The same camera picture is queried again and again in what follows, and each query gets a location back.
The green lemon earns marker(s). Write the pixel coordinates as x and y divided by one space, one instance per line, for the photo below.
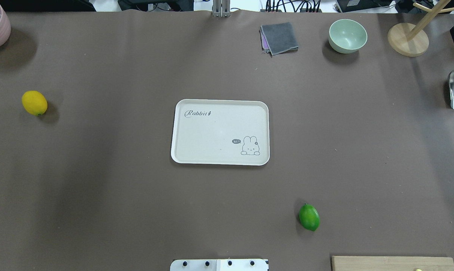
309 217

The yellow lemon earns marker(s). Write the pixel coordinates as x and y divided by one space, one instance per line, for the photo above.
34 103

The white rabbit tray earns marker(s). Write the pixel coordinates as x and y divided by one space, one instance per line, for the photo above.
225 132

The grey folded cloth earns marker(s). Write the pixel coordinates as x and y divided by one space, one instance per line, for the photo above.
278 38

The white mounting plate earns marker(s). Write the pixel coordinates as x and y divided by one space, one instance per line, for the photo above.
220 265

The pale green bowl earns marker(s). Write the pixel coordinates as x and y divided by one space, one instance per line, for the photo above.
347 36

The wooden board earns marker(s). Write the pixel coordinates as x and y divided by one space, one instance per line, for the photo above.
365 263

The wooden stand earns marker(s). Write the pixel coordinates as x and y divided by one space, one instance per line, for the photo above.
411 40

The metal bracket post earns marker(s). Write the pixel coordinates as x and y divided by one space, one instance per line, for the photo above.
221 8

